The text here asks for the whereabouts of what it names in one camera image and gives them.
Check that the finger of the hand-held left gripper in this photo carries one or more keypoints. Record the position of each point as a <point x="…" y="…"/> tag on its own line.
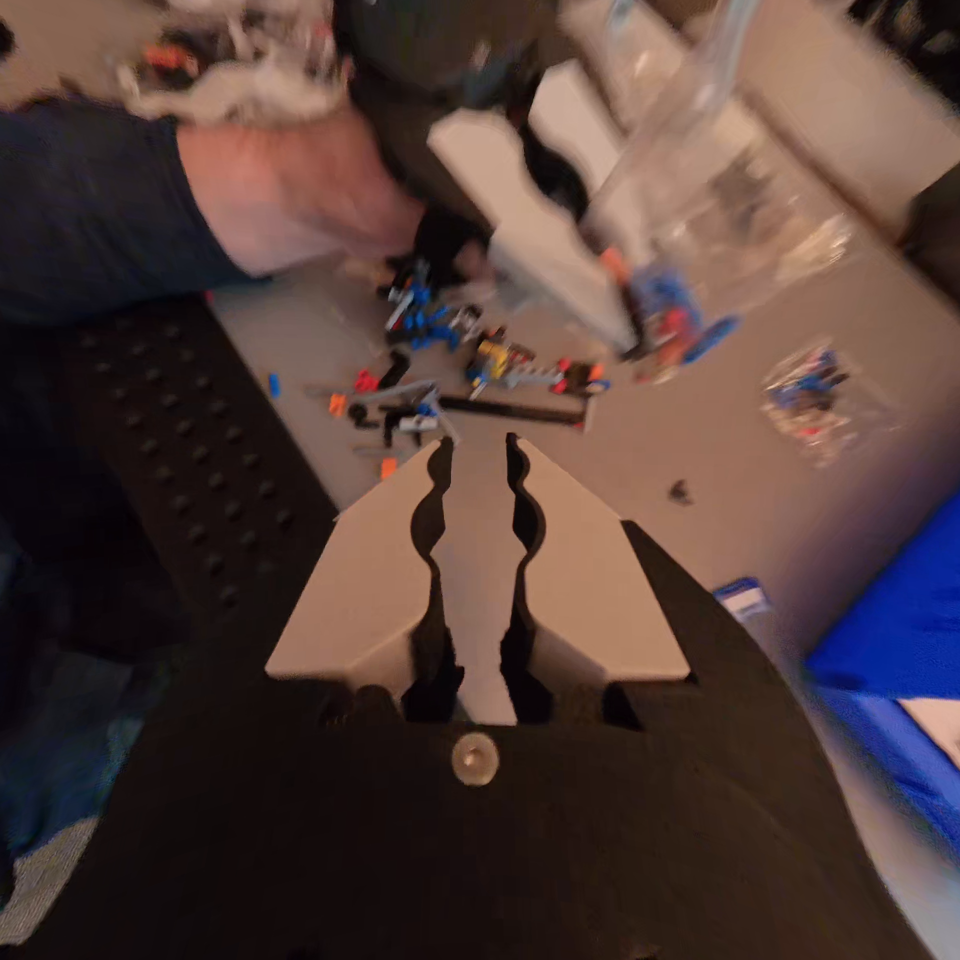
<point x="525" y="240"/>
<point x="577" y="112"/>

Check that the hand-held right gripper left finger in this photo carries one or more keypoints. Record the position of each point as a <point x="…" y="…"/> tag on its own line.
<point x="360" y="592"/>

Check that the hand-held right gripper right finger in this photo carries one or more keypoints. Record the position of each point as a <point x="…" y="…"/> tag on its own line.
<point x="600" y="600"/>

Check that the large clear lego bag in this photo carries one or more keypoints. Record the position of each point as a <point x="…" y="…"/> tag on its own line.
<point x="720" y="202"/>

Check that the person's left forearm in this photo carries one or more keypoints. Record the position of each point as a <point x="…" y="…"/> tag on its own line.
<point x="90" y="210"/>

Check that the scattered loose lego pieces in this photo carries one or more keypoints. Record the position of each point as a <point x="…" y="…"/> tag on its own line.
<point x="495" y="356"/>

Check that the small bag of lego pieces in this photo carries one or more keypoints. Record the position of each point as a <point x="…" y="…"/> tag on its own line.
<point x="810" y="397"/>

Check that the black lego set box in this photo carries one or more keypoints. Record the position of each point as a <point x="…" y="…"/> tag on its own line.
<point x="937" y="217"/>

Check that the person's left hand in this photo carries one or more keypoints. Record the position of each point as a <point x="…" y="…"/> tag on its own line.
<point x="300" y="195"/>

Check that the small blue labelled box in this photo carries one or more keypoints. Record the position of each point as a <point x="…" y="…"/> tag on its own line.
<point x="742" y="600"/>

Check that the black perforated office chair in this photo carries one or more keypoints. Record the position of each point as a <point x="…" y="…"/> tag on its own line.
<point x="187" y="465"/>

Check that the blue plastic storage bin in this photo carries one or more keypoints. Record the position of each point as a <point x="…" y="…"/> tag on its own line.
<point x="900" y="615"/>

